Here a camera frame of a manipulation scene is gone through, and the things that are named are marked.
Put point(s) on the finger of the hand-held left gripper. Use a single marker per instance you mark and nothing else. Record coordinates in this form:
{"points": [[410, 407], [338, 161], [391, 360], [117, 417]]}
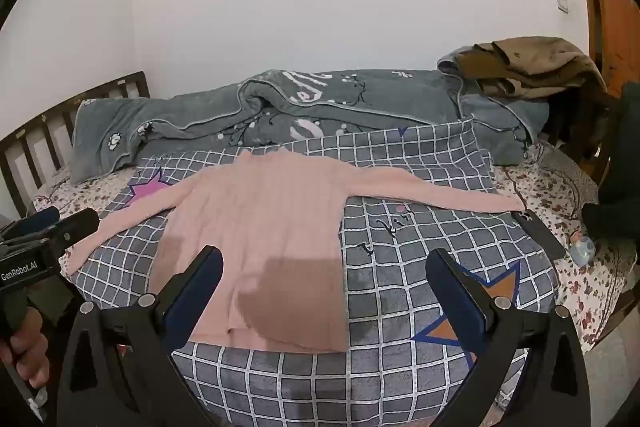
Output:
{"points": [[75, 229], [35, 221]]}

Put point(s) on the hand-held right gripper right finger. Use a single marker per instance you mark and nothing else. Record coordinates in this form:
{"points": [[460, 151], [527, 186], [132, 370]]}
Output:
{"points": [[457, 302]]}

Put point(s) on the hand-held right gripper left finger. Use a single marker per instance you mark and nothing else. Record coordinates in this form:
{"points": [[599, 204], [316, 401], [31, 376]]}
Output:
{"points": [[195, 302]]}

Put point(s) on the pink knit sweater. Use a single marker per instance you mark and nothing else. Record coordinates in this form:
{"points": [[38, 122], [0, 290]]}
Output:
{"points": [[260, 227]]}

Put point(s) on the person's left hand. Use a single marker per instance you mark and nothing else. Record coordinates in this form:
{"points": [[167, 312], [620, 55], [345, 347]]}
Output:
{"points": [[27, 347]]}

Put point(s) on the grey checked star blanket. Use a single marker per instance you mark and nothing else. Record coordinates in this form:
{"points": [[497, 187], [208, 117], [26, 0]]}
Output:
{"points": [[400, 257]]}

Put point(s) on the dark wooden headboard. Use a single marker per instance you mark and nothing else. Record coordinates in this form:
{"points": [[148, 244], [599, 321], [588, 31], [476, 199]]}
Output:
{"points": [[20, 132]]}

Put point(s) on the black phone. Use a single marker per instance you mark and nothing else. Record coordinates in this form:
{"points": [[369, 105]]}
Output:
{"points": [[540, 234]]}

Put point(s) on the small clear bottle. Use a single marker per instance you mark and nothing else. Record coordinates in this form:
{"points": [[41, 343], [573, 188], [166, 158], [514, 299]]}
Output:
{"points": [[582, 252]]}

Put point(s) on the floral bed sheet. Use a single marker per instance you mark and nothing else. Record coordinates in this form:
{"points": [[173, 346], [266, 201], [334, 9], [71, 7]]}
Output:
{"points": [[550, 187]]}

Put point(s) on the grey-green printed quilt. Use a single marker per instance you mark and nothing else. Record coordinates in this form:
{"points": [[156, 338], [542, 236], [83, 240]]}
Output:
{"points": [[200, 117]]}

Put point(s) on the brown wooden door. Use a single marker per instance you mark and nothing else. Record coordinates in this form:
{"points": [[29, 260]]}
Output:
{"points": [[615, 17]]}

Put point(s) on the white wall socket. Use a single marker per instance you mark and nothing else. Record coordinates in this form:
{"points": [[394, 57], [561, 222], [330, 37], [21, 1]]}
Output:
{"points": [[562, 2]]}

